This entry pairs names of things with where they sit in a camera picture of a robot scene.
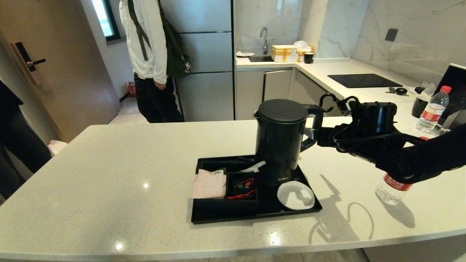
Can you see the black cup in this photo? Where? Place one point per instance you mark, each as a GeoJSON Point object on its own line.
{"type": "Point", "coordinates": [308, 58]}
{"type": "Point", "coordinates": [419, 107]}

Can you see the small black round object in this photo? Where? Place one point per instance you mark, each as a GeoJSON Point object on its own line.
{"type": "Point", "coordinates": [401, 91]}

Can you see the cardboard box yellow tape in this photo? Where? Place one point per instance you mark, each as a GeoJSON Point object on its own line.
{"type": "Point", "coordinates": [284, 54]}

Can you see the brown wooden door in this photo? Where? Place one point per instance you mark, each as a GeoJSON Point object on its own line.
{"type": "Point", "coordinates": [65, 83]}

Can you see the black serving tray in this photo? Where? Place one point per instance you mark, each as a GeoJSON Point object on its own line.
{"type": "Point", "coordinates": [267, 207]}

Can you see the white plastic bag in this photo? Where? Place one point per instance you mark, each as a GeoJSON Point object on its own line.
{"type": "Point", "coordinates": [304, 46]}

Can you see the grey kitchen cabinet unit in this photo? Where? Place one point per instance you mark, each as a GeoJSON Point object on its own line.
{"type": "Point", "coordinates": [269, 91]}

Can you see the person in white jacket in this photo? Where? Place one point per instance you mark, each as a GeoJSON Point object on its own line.
{"type": "Point", "coordinates": [149, 43]}

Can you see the dark wall socket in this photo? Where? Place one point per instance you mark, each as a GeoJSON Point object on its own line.
{"type": "Point", "coordinates": [391, 35]}

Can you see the black organizer box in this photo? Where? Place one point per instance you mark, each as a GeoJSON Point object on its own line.
{"type": "Point", "coordinates": [225, 205]}

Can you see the white round saucer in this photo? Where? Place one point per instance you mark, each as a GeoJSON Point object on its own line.
{"type": "Point", "coordinates": [295, 195]}

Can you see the dark green backpack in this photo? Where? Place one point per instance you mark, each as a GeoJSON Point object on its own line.
{"type": "Point", "coordinates": [176, 54]}

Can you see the red fire extinguisher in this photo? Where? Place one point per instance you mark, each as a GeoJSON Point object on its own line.
{"type": "Point", "coordinates": [131, 90]}

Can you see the kitchen sink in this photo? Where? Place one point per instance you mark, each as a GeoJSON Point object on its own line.
{"type": "Point", "coordinates": [260, 58]}

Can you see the steel refrigerator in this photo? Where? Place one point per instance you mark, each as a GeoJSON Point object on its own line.
{"type": "Point", "coordinates": [211, 72]}

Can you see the white plate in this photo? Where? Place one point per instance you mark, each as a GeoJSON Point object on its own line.
{"type": "Point", "coordinates": [244, 54]}

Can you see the black monitor screen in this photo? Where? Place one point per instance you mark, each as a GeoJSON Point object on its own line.
{"type": "Point", "coordinates": [455, 87]}

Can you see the black induction cooktop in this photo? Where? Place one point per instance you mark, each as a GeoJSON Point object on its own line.
{"type": "Point", "coordinates": [364, 80]}

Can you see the pink plastic bag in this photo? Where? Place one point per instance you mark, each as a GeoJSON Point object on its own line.
{"type": "Point", "coordinates": [57, 147]}

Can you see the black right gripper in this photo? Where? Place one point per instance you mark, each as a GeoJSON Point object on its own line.
{"type": "Point", "coordinates": [346, 140]}

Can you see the dark framed window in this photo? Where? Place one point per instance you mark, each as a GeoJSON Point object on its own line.
{"type": "Point", "coordinates": [105, 18]}

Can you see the clear acrylic sign holder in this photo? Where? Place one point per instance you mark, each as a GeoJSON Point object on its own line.
{"type": "Point", "coordinates": [449, 122]}

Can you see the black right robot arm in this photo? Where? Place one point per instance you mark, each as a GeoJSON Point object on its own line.
{"type": "Point", "coordinates": [429, 156]}

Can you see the chrome kitchen faucet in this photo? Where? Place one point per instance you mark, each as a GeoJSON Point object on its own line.
{"type": "Point", "coordinates": [265, 38]}

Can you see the pink napkin pack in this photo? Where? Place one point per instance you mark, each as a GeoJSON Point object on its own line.
{"type": "Point", "coordinates": [209, 185]}

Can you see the clear water bottle red label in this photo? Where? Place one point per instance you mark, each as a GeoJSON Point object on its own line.
{"type": "Point", "coordinates": [431, 111]}
{"type": "Point", "coordinates": [391, 193]}

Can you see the black electric kettle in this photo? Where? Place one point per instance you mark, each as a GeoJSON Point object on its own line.
{"type": "Point", "coordinates": [278, 145]}

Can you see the black curved hook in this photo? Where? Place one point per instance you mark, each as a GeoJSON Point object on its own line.
{"type": "Point", "coordinates": [326, 98]}

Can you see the white sachet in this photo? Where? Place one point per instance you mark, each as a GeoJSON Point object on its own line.
{"type": "Point", "coordinates": [253, 167]}

